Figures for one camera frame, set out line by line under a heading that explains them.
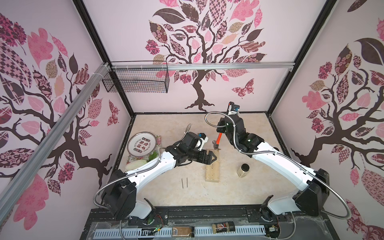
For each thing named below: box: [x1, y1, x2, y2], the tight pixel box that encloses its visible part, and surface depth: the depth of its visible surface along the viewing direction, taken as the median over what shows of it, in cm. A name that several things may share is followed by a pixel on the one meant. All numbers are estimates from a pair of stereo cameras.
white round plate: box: [127, 131, 157, 157], surface depth 102 cm
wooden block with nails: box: [205, 149, 220, 183], surface depth 87 cm
